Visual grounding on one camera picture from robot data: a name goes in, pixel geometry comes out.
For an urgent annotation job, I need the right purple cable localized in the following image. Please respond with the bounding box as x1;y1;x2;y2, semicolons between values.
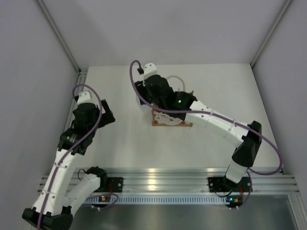
130;59;284;207

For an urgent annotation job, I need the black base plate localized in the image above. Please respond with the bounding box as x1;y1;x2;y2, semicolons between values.
208;176;251;193
104;177;124;193

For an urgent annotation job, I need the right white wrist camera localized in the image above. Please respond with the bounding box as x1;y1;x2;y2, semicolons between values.
143;62;157;80

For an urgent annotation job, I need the left aluminium frame post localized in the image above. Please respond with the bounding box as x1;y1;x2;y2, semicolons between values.
35;0;81;73

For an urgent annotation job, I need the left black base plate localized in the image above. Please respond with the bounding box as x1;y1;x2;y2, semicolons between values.
104;177;124;193

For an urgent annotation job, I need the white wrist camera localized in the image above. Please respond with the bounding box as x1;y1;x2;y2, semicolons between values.
76;91;93;105
143;62;157;80

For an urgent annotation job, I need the aluminium mounting rail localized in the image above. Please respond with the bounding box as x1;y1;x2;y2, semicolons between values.
106;168;299;195

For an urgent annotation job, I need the translucent bottle with black cap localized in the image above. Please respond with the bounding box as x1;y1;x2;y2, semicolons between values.
135;96;151;113

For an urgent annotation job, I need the right aluminium frame post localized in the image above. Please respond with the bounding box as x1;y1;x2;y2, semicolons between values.
250;0;294;69

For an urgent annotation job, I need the purple cable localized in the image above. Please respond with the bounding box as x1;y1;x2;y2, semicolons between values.
130;59;284;207
37;83;103;227

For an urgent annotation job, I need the white slotted cable duct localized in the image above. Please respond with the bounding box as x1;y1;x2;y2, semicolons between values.
84;195;229;205

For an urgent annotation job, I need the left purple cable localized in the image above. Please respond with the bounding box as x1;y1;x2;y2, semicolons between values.
37;83;103;227

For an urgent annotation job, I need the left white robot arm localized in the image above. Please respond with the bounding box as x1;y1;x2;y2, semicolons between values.
22;99;115;230

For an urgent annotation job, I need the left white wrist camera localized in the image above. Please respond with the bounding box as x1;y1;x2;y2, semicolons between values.
76;91;93;105

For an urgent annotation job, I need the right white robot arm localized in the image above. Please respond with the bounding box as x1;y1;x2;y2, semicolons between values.
133;74;262;192

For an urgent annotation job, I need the canvas bag with strawberry print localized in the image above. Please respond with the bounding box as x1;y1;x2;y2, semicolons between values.
152;109;193;127

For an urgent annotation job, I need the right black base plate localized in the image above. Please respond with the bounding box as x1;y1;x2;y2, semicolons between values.
208;176;251;193

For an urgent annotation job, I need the aluminium frame post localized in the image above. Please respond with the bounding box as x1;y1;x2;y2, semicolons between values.
250;0;294;69
35;0;81;73

